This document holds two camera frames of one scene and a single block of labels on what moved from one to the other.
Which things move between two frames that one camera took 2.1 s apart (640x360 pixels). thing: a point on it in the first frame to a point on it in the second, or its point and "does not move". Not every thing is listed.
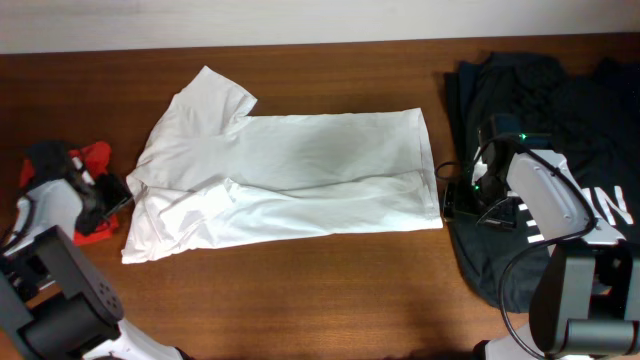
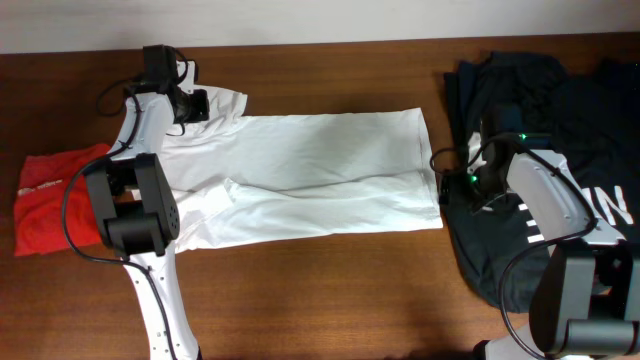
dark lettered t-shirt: x=591 y=111 does not move
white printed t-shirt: x=209 y=176 does not move
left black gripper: x=117 y=192 to x=201 y=110
